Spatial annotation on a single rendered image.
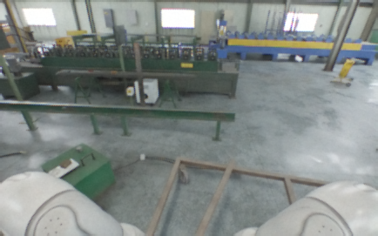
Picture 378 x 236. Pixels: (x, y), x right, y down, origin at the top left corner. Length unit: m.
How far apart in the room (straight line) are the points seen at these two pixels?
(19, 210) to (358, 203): 0.71
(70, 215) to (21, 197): 0.15
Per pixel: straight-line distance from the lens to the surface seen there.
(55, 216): 0.44
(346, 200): 0.55
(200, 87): 4.71
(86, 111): 3.54
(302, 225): 0.43
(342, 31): 9.10
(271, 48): 9.52
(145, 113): 3.13
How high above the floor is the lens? 1.90
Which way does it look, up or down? 30 degrees down
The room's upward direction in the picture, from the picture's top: 1 degrees clockwise
